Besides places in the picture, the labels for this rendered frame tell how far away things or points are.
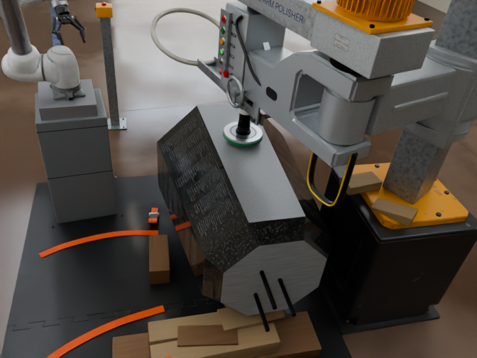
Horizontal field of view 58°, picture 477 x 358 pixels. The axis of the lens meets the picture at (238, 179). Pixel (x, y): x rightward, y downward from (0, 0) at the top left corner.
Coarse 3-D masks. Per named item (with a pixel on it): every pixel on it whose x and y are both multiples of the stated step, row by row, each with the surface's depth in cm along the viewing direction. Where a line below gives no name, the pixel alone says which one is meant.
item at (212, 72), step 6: (198, 60) 247; (216, 60) 251; (198, 66) 249; (204, 66) 242; (210, 66) 251; (216, 66) 252; (204, 72) 244; (210, 72) 238; (216, 72) 246; (210, 78) 240; (216, 78) 233; (216, 84) 235; (246, 102) 213; (246, 108) 214; (252, 108) 210; (264, 114) 209; (252, 120) 206
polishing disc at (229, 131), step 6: (228, 126) 238; (234, 126) 239; (252, 126) 240; (228, 132) 233; (234, 132) 234; (252, 132) 236; (258, 132) 236; (228, 138) 230; (234, 138) 229; (240, 138) 230; (246, 138) 230; (252, 138) 231; (258, 138) 232
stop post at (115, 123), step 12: (108, 12) 337; (108, 24) 344; (108, 36) 350; (108, 48) 356; (108, 60) 362; (108, 72) 368; (108, 84) 374; (108, 96) 381; (108, 120) 407; (120, 120) 409
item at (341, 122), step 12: (324, 96) 159; (336, 96) 154; (324, 108) 160; (336, 108) 155; (348, 108) 153; (360, 108) 153; (372, 108) 158; (324, 120) 161; (336, 120) 157; (348, 120) 156; (360, 120) 157; (324, 132) 163; (336, 132) 160; (348, 132) 159; (360, 132) 161; (348, 144) 162
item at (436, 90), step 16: (432, 64) 177; (448, 64) 177; (400, 80) 160; (416, 80) 163; (432, 80) 169; (448, 80) 175; (464, 80) 176; (384, 96) 158; (400, 96) 163; (416, 96) 169; (432, 96) 175; (448, 96) 181; (384, 112) 163; (400, 112) 169; (416, 112) 176; (432, 112) 183; (448, 112) 185; (464, 112) 184; (368, 128) 167; (384, 128) 169
